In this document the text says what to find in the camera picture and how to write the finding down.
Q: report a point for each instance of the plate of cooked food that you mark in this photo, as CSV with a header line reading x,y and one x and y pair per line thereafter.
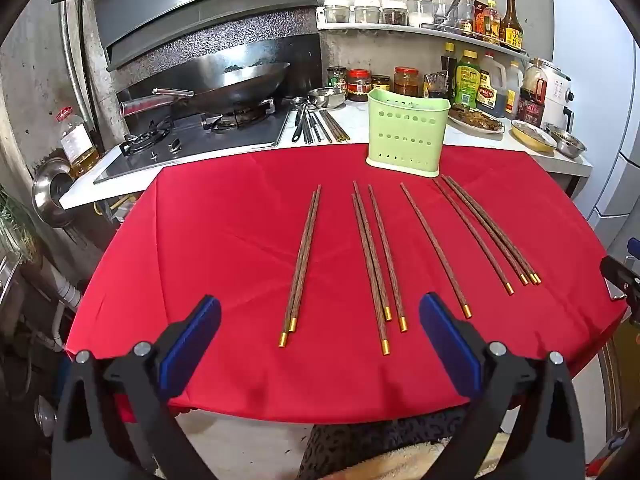
x,y
475,120

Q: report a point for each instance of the yellow-cap soy sauce bottle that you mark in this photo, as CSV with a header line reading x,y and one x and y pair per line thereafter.
x,y
449,70

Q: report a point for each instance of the red-lid chili sauce jar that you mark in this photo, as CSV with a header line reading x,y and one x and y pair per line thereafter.
x,y
358,86

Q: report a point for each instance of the green-label sauce jar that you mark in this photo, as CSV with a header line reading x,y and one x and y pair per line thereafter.
x,y
337,82

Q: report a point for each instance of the white kitchen appliance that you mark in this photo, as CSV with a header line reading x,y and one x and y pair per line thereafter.
x,y
557,92

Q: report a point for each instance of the white-lid spice jar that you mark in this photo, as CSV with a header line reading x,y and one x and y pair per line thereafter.
x,y
336,11
366,11

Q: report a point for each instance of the cooking oil bottle red cap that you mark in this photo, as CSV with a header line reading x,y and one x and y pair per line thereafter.
x,y
77,145

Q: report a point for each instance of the white wall shelf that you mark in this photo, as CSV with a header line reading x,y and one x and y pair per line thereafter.
x,y
400,29

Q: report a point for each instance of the spice jar dried chilies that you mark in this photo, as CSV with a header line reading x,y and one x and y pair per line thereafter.
x,y
394,14

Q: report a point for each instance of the white drain pipe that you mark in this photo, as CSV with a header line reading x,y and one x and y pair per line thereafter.
x,y
67,290

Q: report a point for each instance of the grey wall pipe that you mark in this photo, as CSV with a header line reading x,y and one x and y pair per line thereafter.
x,y
75,70

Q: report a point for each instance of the tall dark sauce bottle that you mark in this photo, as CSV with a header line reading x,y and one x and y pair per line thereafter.
x,y
510,25

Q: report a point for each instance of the clear glass seasoning bottle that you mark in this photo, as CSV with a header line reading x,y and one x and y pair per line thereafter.
x,y
466,15

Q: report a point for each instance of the steel range hood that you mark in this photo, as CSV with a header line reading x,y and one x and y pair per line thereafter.
x,y
200,10

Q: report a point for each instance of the person's patterned pants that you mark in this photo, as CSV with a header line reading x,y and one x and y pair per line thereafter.
x,y
360,445

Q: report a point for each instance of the large dark sauce jug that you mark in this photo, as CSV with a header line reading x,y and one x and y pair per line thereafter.
x,y
492,90

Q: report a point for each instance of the steel bowl with food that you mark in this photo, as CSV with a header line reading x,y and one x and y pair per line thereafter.
x,y
567,141

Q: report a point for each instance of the green onions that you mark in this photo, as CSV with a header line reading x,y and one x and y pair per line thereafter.
x,y
15,225

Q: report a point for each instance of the white refrigerator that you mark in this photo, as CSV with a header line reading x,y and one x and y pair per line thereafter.
x,y
595,85

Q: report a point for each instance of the gas stove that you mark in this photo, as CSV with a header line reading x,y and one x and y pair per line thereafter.
x,y
200,135

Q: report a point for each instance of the small dark sauce jar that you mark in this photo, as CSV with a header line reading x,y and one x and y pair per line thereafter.
x,y
381,82

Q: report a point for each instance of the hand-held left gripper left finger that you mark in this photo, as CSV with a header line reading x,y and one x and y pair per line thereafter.
x,y
192,340

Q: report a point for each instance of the red seasoning pack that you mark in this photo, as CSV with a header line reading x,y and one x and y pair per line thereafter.
x,y
479,20

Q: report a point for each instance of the orange chili paste jar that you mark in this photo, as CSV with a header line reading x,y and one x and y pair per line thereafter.
x,y
406,82

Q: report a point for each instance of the red tablecloth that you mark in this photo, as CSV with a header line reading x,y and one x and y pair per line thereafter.
x,y
240,240

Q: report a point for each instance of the red-lid glass jar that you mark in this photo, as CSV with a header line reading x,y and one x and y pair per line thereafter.
x,y
419,10

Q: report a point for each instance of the yellow-label oil jug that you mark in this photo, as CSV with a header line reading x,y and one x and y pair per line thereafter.
x,y
514,92

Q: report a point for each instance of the row of wooden chopsticks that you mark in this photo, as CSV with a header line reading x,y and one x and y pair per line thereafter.
x,y
372,260

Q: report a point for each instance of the glass cup with utensils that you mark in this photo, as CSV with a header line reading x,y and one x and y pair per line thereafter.
x,y
446,12

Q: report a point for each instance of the steel wok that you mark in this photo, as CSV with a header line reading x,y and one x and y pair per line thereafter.
x,y
235,85

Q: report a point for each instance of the yellow oil bottle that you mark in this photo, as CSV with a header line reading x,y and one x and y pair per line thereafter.
x,y
491,22

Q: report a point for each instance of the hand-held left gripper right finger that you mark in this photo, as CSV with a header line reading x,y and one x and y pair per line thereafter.
x,y
450,340

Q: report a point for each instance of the cream fluffy cloth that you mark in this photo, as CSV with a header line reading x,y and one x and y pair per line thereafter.
x,y
440,462

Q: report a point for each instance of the green plastic bottle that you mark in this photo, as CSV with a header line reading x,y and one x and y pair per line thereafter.
x,y
467,82

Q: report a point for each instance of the yellow bowl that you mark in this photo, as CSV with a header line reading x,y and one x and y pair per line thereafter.
x,y
532,135

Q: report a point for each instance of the green plastic utensil holder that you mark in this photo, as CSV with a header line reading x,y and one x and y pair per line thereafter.
x,y
407,132

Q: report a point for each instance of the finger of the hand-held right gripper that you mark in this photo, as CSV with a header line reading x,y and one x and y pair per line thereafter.
x,y
635,249
620,275

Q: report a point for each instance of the small steel bowl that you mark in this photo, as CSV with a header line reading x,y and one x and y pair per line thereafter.
x,y
326,97

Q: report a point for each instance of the bundle of metal chopsticks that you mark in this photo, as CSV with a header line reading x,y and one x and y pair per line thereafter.
x,y
335,126

